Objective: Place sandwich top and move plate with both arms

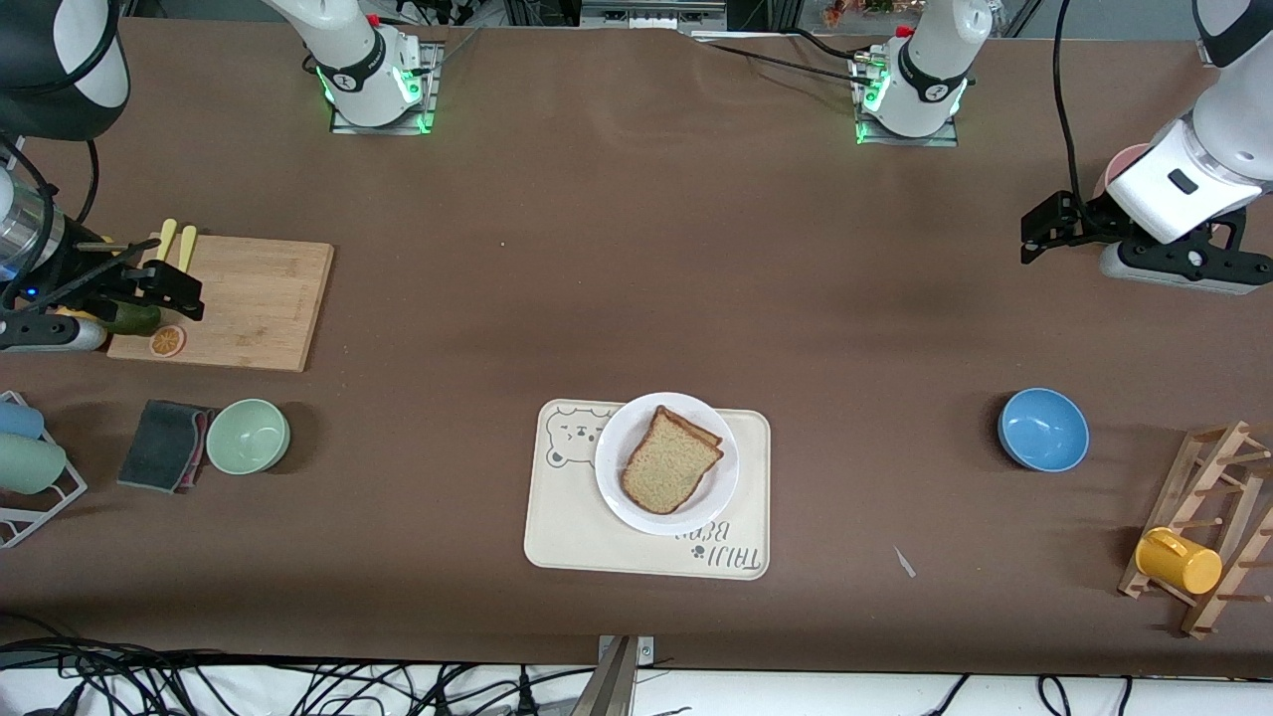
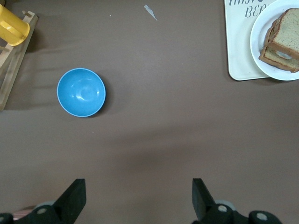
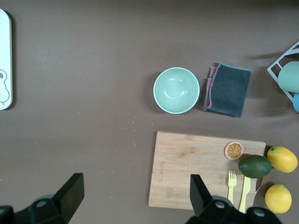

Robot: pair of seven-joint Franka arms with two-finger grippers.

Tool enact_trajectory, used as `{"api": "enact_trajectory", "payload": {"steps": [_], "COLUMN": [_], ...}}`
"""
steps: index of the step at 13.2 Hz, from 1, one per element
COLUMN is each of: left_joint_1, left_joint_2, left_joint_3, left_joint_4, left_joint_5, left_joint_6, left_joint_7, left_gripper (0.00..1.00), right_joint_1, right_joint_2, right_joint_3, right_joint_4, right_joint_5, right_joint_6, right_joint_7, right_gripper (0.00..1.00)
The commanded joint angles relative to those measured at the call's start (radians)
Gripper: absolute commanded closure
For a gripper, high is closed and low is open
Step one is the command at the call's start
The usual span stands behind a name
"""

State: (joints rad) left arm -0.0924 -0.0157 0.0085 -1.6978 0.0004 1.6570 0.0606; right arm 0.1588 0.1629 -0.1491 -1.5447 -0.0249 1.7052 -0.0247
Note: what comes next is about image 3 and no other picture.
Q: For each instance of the yellow lemon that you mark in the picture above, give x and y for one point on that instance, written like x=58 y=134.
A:
x=278 y=198
x=282 y=159

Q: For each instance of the yellow plastic fork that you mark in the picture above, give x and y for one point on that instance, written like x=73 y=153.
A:
x=232 y=184

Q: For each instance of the green avocado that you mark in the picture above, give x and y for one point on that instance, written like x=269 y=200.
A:
x=254 y=166

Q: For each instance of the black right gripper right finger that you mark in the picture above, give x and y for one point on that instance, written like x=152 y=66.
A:
x=198 y=193

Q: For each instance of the yellow plastic knife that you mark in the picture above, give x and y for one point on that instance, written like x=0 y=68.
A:
x=245 y=193

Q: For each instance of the pale green bowl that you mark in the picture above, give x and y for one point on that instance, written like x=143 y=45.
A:
x=176 y=91

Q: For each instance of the dark grey folded cloth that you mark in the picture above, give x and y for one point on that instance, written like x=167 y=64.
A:
x=229 y=91

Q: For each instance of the pale green cup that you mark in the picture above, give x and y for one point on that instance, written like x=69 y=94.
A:
x=289 y=77

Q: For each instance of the blue cup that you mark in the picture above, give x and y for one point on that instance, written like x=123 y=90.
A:
x=296 y=102

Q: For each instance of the cream bear print tray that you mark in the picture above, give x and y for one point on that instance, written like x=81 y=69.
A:
x=4 y=58

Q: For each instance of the orange slice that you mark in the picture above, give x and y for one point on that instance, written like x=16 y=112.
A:
x=234 y=150

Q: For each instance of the wooden cutting board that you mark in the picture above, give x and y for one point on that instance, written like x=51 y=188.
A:
x=187 y=158

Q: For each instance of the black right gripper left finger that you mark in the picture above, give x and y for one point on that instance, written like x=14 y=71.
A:
x=72 y=193

